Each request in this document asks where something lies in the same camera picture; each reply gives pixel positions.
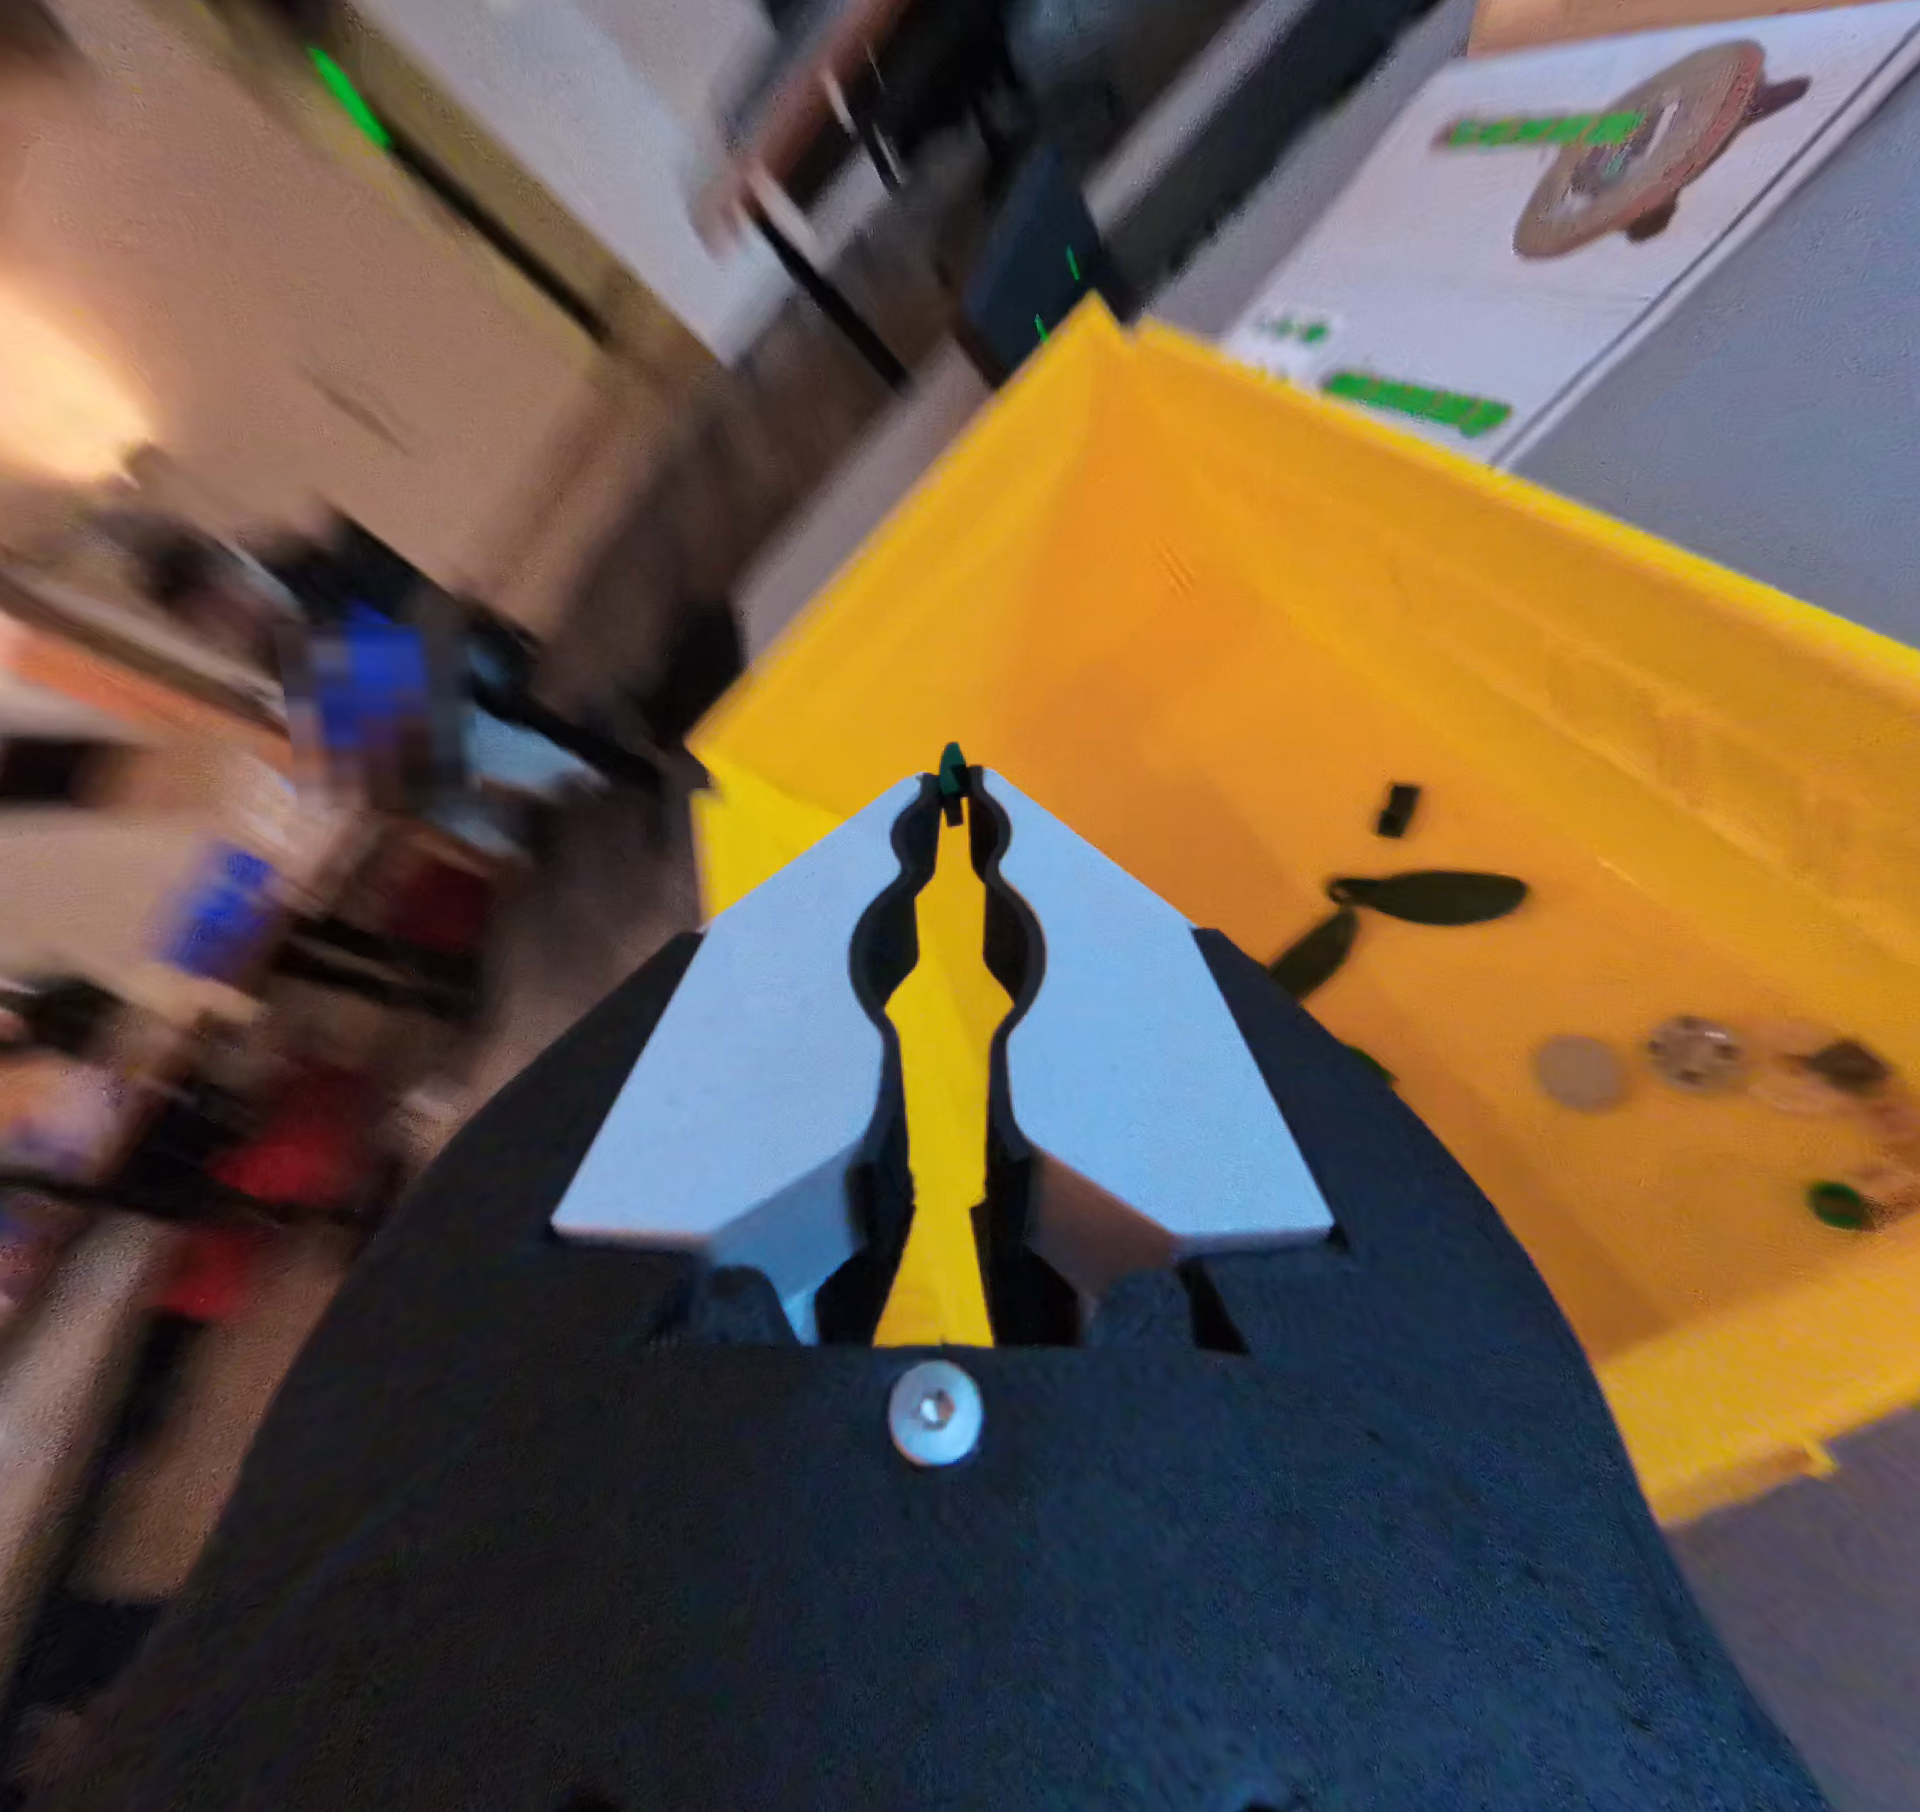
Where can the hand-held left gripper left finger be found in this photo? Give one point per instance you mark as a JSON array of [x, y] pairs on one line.
[[720, 1093]]

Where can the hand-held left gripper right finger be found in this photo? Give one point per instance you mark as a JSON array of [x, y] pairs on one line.
[[1155, 1093]]

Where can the yellow plastic bin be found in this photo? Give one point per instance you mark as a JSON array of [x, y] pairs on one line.
[[1275, 733]]

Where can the green brick leaf piece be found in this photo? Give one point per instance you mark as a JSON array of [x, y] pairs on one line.
[[950, 763]]

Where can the small dark green leaf brick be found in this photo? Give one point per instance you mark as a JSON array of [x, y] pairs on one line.
[[1313, 955]]

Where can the large dark green leaf brick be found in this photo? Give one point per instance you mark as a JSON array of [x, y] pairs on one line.
[[1432, 897]]

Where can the small black brick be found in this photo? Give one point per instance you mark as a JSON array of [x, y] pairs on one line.
[[1398, 811]]

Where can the flat grey round brick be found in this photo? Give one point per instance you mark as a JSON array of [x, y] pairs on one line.
[[1581, 1072]]

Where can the studded grey round brick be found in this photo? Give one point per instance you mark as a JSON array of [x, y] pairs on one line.
[[1697, 1053]]

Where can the small green round brick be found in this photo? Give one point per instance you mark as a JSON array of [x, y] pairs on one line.
[[1838, 1205]]

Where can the small dark brown brick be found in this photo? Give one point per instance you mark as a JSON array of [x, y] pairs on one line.
[[1848, 1065]]

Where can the black electronic device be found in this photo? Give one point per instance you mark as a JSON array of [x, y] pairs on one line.
[[1035, 266]]

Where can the instruction booklet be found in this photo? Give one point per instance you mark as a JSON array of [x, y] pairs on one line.
[[1425, 266]]

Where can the wooden table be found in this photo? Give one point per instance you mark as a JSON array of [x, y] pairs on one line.
[[841, 86]]

